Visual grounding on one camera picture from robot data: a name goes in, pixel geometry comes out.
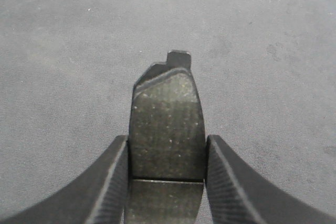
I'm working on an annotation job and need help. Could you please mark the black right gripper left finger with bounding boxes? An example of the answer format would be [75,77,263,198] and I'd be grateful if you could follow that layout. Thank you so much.
[1,135,129,223]

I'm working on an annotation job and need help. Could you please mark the dark brake pad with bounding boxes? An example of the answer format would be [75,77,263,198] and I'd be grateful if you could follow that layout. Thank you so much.
[124,50,207,223]

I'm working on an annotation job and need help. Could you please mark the black conveyor belt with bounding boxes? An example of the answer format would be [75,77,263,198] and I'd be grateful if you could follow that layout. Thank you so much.
[1,0,335,218]

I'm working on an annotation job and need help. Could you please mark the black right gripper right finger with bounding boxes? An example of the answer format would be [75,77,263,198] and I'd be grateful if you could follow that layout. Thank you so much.
[206,135,335,223]

